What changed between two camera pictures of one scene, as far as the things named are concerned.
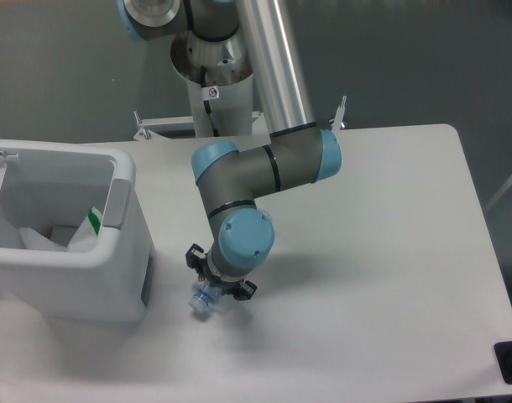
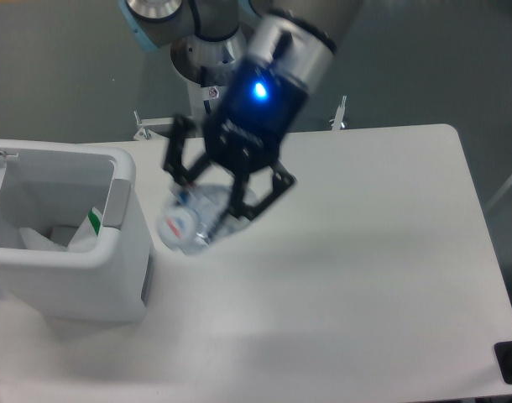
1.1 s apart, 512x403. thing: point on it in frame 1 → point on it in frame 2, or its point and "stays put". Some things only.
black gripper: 195,258 → 246,130
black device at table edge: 510,357 stays put
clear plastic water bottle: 205,295 → 193,222
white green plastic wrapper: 85,240 stays put
